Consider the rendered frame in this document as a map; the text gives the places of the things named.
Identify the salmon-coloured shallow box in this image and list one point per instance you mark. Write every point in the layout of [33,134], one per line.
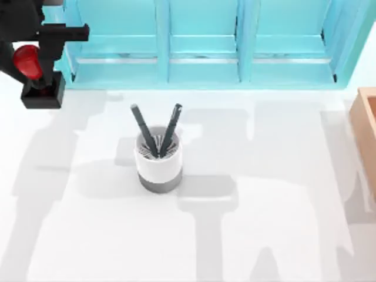
[364,138]

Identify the dark grey pen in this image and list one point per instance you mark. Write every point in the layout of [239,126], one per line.
[143,126]
[169,129]

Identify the light blue rack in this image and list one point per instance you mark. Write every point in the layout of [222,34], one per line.
[202,44]

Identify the white and grey pen holder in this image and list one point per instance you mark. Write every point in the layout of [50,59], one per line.
[158,173]

